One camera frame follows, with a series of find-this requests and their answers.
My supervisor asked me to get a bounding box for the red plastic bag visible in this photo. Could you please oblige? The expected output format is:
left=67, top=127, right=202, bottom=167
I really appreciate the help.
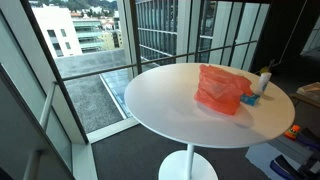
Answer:
left=194, top=64, right=254, bottom=116

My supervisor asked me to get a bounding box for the white bottle blue label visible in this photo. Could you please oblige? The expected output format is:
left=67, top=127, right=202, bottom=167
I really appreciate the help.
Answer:
left=256, top=72, right=273, bottom=96

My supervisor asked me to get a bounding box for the metal window railing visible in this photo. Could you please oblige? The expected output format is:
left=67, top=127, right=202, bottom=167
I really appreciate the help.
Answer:
left=61, top=40, right=259, bottom=82

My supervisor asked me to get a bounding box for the teal small box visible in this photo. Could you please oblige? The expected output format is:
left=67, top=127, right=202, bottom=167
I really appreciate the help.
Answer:
left=240, top=92, right=261, bottom=107

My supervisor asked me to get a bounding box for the orange toy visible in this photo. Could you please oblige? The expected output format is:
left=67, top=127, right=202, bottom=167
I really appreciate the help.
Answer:
left=284, top=124, right=301, bottom=141

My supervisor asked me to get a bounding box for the grey flat box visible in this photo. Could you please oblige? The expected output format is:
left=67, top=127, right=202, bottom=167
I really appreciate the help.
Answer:
left=267, top=134, right=314, bottom=166

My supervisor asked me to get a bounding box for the stack of books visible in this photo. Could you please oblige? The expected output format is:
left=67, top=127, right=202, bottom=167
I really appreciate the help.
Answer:
left=289, top=81, right=320, bottom=109

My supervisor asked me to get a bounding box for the white table pedestal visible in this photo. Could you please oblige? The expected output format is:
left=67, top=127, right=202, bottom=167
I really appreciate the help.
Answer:
left=158, top=143, right=219, bottom=180

